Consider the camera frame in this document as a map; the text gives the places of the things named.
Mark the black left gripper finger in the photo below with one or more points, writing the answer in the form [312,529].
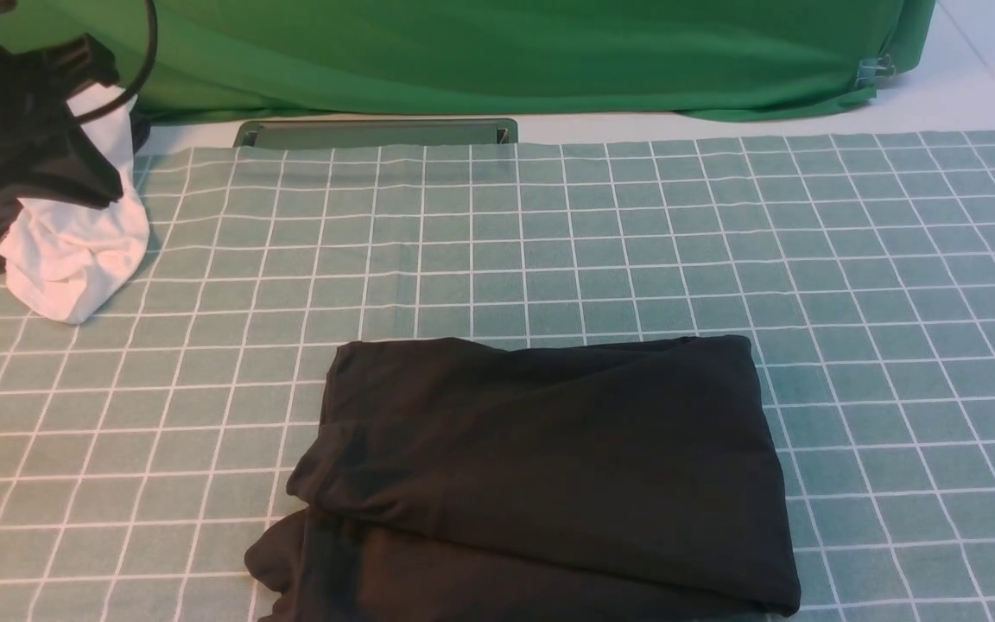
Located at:
[74,173]
[74,65]

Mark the dark gray long-sleeve shirt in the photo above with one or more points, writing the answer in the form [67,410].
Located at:
[454,481]

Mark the white crumpled garment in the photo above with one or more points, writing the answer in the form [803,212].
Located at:
[63,260]

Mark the green backdrop cloth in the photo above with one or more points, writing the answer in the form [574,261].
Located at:
[727,61]

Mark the green checkered tablecloth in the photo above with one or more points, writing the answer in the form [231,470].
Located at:
[142,453]

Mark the metal binder clip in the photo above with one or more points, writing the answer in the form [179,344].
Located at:
[873,70]

